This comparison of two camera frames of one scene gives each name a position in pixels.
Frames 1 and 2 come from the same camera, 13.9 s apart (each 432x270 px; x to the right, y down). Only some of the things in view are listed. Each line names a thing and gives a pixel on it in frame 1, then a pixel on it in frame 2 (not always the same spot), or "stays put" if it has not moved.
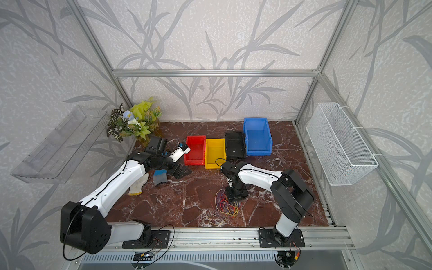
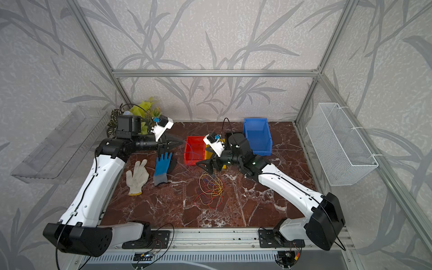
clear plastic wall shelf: [60, 154] stays put
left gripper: [180, 174] -> [167, 145]
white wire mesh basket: [344, 156] stays put
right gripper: [240, 197] -> [208, 163]
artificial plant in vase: [139, 121] stays put
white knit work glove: [136, 188] stays put
